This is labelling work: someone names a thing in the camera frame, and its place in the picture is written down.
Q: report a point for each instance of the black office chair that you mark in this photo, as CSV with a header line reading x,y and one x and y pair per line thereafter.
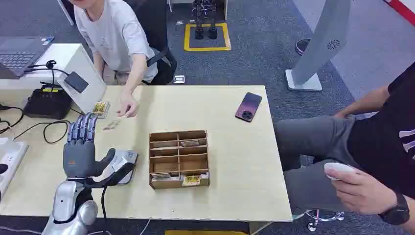
x,y
155,39

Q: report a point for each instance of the yellow bordered floor mat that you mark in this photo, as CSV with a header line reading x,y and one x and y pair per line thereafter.
x,y
207,47

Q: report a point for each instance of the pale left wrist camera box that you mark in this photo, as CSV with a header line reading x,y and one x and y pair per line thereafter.
x,y
122,159

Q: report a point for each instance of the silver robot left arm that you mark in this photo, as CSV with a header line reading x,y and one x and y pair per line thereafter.
x,y
66,204

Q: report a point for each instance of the black desk device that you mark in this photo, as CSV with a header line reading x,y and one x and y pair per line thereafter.
x,y
48,102

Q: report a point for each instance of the person in dark shirt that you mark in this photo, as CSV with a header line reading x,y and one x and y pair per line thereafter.
x,y
340,146

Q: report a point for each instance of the black square pad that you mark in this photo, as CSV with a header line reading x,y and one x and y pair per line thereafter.
x,y
76,82

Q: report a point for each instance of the black wristwatch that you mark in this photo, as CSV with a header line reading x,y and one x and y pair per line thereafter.
x,y
396,211

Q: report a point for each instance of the silver floor socket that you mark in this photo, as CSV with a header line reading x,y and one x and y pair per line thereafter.
x,y
179,79

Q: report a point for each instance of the wooden compartment card box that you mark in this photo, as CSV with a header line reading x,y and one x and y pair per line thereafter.
x,y
178,160

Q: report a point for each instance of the yellow printed card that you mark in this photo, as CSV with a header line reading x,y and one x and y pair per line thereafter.
x,y
191,180

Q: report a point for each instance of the grey standing kiosk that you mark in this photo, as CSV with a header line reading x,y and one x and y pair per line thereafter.
x,y
321,42

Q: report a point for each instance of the person's hand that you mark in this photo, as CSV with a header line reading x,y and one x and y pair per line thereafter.
x,y
129,104

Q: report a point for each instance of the small card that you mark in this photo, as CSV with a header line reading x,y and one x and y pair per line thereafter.
x,y
124,115

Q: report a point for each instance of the dark shoe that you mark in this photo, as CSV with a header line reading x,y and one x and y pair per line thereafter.
x,y
302,46

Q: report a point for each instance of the white power strip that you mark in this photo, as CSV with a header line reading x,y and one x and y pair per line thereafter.
x,y
9,162

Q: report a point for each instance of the purple smartphone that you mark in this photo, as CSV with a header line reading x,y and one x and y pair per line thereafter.
x,y
248,106

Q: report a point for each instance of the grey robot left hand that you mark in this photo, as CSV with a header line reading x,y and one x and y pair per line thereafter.
x,y
78,159

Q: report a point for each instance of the white side cabinet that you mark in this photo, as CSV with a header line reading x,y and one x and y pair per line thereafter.
x,y
81,61

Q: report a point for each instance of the person in pale shirt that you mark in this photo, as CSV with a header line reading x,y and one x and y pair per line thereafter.
x,y
113,35

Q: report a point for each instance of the person's hand with watch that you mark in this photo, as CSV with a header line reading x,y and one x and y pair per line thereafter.
x,y
363,194

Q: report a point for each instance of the white handheld remote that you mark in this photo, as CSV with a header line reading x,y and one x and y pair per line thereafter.
x,y
337,168

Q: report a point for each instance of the black humanoid robot legs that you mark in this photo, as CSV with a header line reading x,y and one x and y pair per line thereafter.
x,y
205,19

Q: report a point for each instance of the chrome chair base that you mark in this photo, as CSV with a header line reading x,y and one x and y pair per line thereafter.
x,y
324,219

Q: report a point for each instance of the grey laptop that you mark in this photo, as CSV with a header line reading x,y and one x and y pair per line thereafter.
x,y
19,55

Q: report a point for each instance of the pale card lying flat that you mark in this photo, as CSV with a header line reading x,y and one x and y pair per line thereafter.
x,y
189,143
161,175

